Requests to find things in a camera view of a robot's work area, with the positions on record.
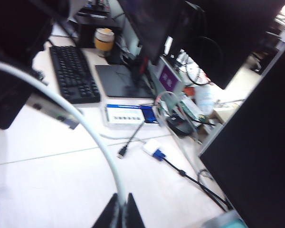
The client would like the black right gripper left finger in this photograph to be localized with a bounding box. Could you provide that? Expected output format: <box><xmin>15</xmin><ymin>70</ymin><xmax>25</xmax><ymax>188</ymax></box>
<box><xmin>92</xmin><ymin>192</ymin><xmax>121</xmax><ymax>228</ymax></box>

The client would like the yellow white cup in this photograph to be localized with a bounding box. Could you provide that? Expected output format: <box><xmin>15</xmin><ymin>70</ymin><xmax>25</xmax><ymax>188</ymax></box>
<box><xmin>94</xmin><ymin>28</ymin><xmax>115</xmax><ymax>51</ymax></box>

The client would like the black round flat device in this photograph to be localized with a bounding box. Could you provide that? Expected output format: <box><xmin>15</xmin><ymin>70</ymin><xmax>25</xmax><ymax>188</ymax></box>
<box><xmin>167</xmin><ymin>114</ymin><xmax>195</xmax><ymax>137</ymax></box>

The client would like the wide black monitor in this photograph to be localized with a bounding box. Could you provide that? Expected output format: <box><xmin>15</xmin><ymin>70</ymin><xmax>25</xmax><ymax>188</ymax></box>
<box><xmin>180</xmin><ymin>0</ymin><xmax>285</xmax><ymax>90</ymax></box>

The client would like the white box printed label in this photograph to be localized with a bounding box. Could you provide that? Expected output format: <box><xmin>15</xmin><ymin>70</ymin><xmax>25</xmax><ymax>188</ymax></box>
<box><xmin>101</xmin><ymin>104</ymin><xmax>159</xmax><ymax>130</ymax></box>

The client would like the black desk shelf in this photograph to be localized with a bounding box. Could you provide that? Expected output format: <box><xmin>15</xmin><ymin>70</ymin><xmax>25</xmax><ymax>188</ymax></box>
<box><xmin>76</xmin><ymin>7</ymin><xmax>121</xmax><ymax>48</ymax></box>

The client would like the white charging cable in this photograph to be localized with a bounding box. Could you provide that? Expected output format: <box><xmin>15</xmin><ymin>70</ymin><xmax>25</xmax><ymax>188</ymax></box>
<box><xmin>0</xmin><ymin>60</ymin><xmax>129</xmax><ymax>228</ymax></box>

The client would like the white bottle blue print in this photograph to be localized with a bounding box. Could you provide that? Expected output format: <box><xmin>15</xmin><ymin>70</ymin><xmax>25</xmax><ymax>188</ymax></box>
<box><xmin>194</xmin><ymin>85</ymin><xmax>216</xmax><ymax>114</ymax></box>

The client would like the black AOC monitor white bezel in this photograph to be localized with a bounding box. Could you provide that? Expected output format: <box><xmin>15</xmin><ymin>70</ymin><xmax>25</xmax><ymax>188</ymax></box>
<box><xmin>199</xmin><ymin>35</ymin><xmax>285</xmax><ymax>228</ymax></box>

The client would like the green printed board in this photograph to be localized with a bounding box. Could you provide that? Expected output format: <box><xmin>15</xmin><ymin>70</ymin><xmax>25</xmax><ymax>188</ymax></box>
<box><xmin>178</xmin><ymin>94</ymin><xmax>209</xmax><ymax>121</ymax></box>

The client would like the blue VGA plug black cable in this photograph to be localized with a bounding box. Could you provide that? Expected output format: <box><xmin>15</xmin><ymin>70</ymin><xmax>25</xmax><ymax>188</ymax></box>
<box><xmin>152</xmin><ymin>147</ymin><xmax>232</xmax><ymax>212</ymax></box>

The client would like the silver edged finger of the left gripper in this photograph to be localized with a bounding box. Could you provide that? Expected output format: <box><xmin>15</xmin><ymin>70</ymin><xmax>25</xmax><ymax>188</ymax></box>
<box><xmin>26</xmin><ymin>91</ymin><xmax>83</xmax><ymax>130</ymax></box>

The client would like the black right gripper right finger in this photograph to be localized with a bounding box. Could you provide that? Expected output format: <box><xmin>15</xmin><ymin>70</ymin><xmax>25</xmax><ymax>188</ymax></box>
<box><xmin>123</xmin><ymin>192</ymin><xmax>146</xmax><ymax>228</ymax></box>

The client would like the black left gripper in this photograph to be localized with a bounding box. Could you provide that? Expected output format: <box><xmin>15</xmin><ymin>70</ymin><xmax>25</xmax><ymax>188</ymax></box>
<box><xmin>0</xmin><ymin>0</ymin><xmax>69</xmax><ymax>130</ymax></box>

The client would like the white adapter blue plug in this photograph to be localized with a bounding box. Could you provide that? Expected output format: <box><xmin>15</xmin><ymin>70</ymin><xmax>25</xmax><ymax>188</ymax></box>
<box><xmin>142</xmin><ymin>140</ymin><xmax>162</xmax><ymax>156</ymax></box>

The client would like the black HDMI cable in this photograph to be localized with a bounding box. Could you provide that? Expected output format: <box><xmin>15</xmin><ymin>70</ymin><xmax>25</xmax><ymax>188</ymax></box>
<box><xmin>117</xmin><ymin>120</ymin><xmax>145</xmax><ymax>159</ymax></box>

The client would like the black keyboard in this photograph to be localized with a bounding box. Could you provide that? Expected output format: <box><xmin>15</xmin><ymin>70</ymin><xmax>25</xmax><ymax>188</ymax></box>
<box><xmin>49</xmin><ymin>45</ymin><xmax>102</xmax><ymax>105</ymax></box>

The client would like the black closed laptop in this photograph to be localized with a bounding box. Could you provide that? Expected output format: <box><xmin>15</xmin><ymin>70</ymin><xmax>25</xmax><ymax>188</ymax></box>
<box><xmin>95</xmin><ymin>64</ymin><xmax>156</xmax><ymax>98</ymax></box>

